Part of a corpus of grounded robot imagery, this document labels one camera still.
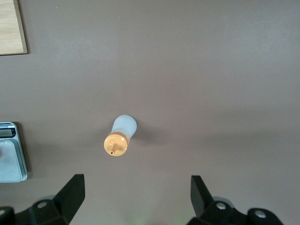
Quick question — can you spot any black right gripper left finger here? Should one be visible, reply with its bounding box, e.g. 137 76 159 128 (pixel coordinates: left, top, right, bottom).
0 173 86 225

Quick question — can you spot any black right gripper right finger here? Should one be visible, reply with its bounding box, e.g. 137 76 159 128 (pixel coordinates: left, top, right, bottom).
187 175 285 225

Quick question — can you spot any translucent sauce bottle orange cap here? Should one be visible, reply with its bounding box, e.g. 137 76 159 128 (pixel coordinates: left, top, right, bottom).
104 114 138 157

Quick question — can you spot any silver digital kitchen scale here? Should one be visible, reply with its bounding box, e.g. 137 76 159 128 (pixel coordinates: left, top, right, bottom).
0 121 28 183

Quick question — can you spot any wooden cutting board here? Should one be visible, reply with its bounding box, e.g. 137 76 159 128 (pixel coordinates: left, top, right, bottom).
0 0 28 56

